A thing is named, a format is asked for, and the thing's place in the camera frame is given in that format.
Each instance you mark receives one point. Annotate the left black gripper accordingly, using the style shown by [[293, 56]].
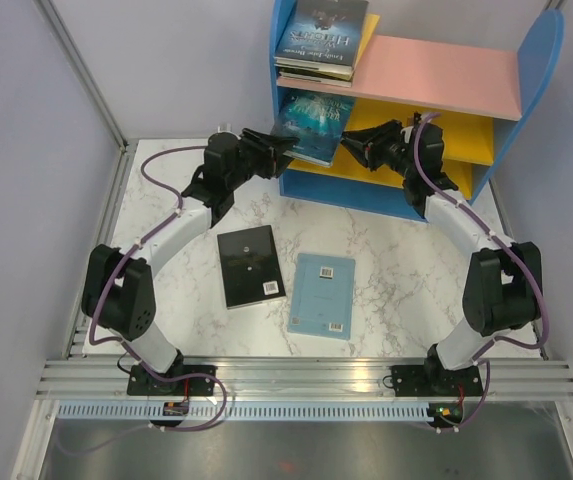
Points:
[[274, 162]]

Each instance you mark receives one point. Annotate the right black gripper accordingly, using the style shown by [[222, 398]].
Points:
[[366, 143]]

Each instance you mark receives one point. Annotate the teal blue book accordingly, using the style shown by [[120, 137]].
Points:
[[318, 120]]

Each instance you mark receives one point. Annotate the dark Wuthering Heights book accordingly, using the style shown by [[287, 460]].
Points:
[[353, 9]]

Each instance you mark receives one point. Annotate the yellow paperback book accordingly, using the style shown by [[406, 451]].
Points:
[[366, 35]]

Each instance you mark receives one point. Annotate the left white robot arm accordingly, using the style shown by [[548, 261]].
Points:
[[118, 294]]

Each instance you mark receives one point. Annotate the green gold fantasy book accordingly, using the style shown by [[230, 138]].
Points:
[[314, 76]]

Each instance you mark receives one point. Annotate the black notebook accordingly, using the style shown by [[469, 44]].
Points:
[[250, 267]]

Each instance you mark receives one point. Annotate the blue shelf with coloured boards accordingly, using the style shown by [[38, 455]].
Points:
[[484, 98]]

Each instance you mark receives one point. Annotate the light blue thin book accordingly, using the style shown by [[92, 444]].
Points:
[[322, 297]]

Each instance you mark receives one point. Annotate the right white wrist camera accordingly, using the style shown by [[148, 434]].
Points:
[[413, 123]]

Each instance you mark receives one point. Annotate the right aluminium frame post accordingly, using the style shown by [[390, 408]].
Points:
[[555, 4]]

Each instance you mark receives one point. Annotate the aluminium frame post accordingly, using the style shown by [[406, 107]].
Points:
[[76, 61], [555, 4]]

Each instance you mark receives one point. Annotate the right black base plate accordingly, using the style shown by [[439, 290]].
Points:
[[413, 381]]

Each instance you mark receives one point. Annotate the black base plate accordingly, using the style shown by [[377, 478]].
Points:
[[141, 383], [413, 381]]

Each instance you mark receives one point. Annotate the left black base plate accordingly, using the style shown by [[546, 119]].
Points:
[[141, 383]]

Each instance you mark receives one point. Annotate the left aluminium frame post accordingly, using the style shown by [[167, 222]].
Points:
[[76, 61]]

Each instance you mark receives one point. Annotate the aluminium mounting rail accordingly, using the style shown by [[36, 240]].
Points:
[[273, 378]]

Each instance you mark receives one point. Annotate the light blue slotted cable duct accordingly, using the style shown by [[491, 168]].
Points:
[[237, 410]]

